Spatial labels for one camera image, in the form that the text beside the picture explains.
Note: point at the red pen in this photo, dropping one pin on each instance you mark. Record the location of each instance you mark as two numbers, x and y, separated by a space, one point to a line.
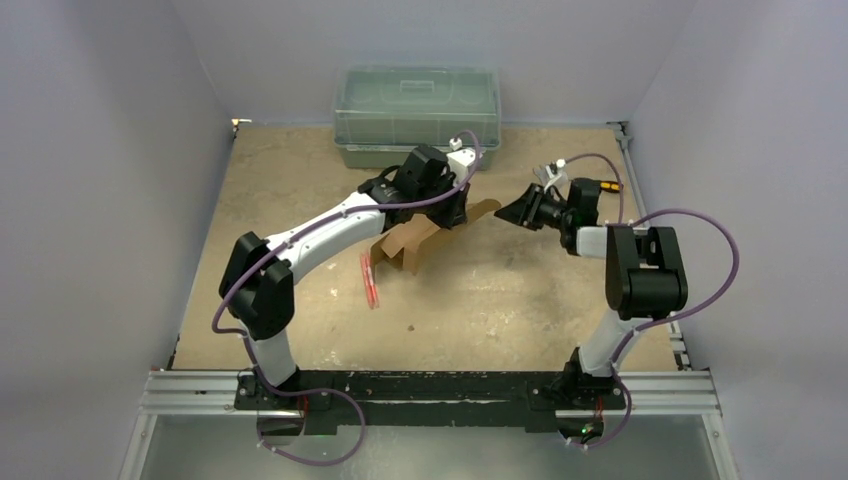
374 285
362 265

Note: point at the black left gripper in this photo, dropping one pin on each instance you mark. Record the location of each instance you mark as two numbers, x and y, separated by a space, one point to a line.
457 212

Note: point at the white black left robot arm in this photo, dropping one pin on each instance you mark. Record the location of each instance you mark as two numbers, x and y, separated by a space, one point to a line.
259 281

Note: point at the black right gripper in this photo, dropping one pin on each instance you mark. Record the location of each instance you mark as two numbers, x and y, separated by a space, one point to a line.
527 208

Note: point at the brown cardboard box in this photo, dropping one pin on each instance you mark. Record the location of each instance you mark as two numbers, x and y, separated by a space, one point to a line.
407 246

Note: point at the black yellow handled screwdriver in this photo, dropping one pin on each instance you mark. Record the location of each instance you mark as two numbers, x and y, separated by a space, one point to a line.
611 187

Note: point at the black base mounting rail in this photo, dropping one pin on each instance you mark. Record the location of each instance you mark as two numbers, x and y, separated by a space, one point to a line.
327 422

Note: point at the aluminium frame extrusion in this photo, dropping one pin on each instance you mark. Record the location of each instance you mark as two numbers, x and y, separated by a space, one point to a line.
184 392

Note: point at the green clear-lid plastic toolbox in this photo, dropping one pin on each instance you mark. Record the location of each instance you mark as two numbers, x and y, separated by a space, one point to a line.
380 112

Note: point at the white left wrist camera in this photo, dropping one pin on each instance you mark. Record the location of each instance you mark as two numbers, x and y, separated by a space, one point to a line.
460 159

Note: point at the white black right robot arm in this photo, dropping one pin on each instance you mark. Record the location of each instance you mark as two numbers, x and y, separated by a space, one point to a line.
644 278

